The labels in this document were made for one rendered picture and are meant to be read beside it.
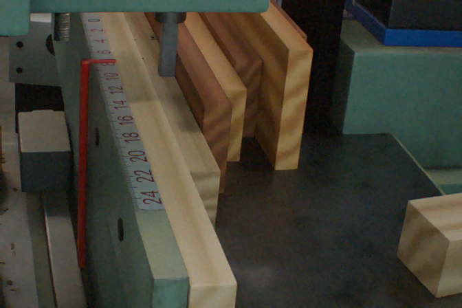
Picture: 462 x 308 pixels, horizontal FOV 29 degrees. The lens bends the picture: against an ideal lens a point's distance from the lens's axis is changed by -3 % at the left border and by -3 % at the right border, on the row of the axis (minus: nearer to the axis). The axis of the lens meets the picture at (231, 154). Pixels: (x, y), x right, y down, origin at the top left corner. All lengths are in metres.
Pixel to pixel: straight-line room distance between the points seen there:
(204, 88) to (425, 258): 0.16
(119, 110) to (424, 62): 0.23
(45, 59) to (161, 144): 0.74
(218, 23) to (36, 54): 0.59
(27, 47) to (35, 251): 0.58
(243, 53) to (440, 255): 0.20
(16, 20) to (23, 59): 0.75
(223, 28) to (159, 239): 0.28
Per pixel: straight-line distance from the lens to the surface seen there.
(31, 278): 0.63
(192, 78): 0.54
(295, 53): 0.53
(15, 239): 0.67
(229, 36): 0.62
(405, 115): 0.64
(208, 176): 0.47
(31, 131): 0.71
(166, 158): 0.46
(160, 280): 0.36
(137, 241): 0.39
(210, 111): 0.51
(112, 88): 0.52
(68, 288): 0.59
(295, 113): 0.55
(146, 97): 0.52
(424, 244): 0.47
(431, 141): 0.66
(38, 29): 1.19
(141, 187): 0.42
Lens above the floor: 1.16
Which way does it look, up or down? 27 degrees down
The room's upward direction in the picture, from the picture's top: 6 degrees clockwise
